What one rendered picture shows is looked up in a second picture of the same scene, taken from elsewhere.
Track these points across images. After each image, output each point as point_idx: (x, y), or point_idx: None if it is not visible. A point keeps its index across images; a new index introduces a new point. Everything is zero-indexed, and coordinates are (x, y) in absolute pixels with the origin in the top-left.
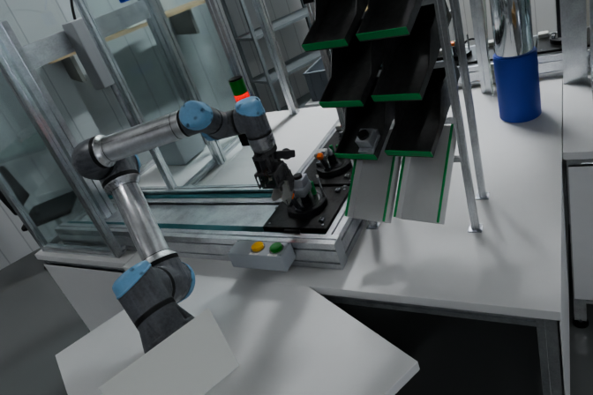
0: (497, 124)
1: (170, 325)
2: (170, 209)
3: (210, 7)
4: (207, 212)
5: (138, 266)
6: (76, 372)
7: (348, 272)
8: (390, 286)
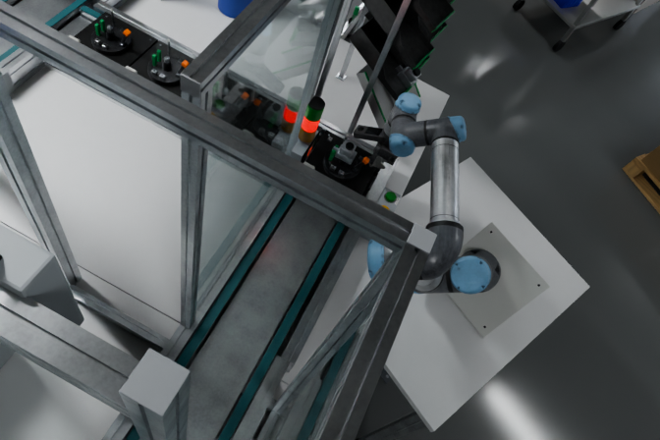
0: None
1: (491, 255)
2: (226, 330)
3: (330, 36)
4: (268, 273)
5: (476, 258)
6: (457, 391)
7: (394, 171)
8: (414, 151)
